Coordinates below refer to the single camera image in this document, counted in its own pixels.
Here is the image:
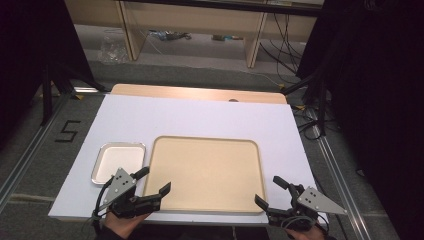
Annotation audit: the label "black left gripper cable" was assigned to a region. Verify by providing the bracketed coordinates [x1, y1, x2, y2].
[92, 175, 115, 235]

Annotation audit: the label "white board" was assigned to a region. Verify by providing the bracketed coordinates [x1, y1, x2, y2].
[48, 94, 329, 225]

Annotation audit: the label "large beige tray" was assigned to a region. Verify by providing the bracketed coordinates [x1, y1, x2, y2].
[142, 135, 268, 215]

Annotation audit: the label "hanging black cables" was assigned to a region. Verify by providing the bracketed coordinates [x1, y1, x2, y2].
[259, 12, 302, 76]

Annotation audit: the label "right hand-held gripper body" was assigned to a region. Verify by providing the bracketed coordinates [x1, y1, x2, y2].
[267, 184, 348, 232]

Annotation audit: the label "clear plastic bag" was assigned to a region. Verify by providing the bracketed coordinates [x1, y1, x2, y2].
[97, 29, 132, 65]

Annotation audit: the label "black metal stand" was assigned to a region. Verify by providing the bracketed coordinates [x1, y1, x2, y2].
[279, 33, 338, 137]
[39, 62, 108, 128]

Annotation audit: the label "small white rectangular dish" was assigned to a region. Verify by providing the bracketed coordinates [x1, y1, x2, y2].
[90, 142, 147, 186]

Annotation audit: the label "wooden desk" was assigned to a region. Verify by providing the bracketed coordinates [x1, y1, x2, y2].
[64, 0, 326, 70]

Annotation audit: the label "black floor cables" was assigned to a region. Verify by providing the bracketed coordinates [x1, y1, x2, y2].
[292, 104, 327, 142]

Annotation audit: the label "black curtain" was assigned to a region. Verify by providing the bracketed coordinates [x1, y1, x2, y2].
[0, 0, 97, 152]
[295, 0, 424, 240]

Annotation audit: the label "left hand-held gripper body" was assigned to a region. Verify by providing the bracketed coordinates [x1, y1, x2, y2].
[102, 167, 162, 220]

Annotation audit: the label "person's left hand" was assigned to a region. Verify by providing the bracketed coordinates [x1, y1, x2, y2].
[104, 211, 152, 240]

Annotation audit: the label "aluminium floor rail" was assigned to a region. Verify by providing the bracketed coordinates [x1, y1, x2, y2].
[0, 93, 73, 205]
[308, 109, 375, 240]

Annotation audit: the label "wooden table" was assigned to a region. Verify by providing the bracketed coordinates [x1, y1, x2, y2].
[110, 83, 288, 105]

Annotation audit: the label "blue clutter on floor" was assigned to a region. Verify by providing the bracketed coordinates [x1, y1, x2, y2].
[147, 29, 193, 42]

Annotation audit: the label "grey right gripper cable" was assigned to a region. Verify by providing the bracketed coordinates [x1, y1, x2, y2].
[280, 215, 318, 231]

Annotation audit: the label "person's right hand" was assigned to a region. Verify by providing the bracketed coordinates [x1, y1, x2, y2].
[285, 224, 327, 240]

